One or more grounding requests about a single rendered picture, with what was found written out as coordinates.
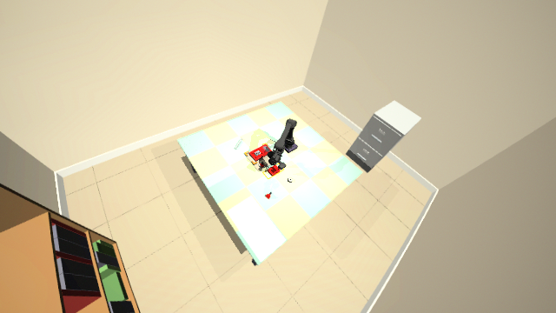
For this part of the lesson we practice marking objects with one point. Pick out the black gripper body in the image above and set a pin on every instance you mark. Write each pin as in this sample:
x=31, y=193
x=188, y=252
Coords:
x=281, y=165

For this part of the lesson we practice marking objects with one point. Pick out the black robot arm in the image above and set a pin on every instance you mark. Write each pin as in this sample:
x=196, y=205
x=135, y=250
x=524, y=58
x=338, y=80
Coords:
x=286, y=137

